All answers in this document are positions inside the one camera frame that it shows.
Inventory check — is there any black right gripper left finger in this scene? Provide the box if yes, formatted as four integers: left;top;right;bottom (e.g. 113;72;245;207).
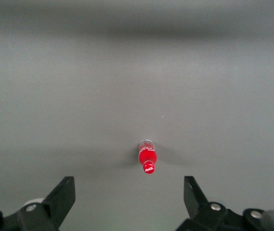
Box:
17;176;76;231

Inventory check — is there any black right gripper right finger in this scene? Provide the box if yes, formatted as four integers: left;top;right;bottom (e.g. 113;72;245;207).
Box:
177;176;229;231

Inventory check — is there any red cola bottle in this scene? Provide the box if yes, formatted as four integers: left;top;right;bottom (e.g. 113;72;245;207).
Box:
138;139;157;175

